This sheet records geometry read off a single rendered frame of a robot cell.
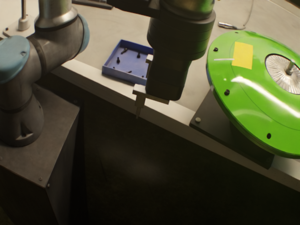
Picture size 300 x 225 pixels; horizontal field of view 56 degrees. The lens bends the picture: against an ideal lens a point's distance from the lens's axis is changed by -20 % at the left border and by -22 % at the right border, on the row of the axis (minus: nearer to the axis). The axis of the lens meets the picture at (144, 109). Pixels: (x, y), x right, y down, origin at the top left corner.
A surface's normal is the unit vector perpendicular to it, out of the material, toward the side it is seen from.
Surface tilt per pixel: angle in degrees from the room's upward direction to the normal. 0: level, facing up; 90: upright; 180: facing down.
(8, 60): 5
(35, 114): 71
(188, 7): 90
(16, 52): 5
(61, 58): 90
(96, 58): 0
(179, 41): 90
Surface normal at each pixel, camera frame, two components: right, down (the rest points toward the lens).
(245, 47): -0.06, -0.74
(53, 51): 0.68, 0.18
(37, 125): 0.91, 0.15
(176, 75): -0.19, 0.45
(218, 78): -0.27, -0.58
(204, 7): 0.44, 0.73
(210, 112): 0.14, -0.64
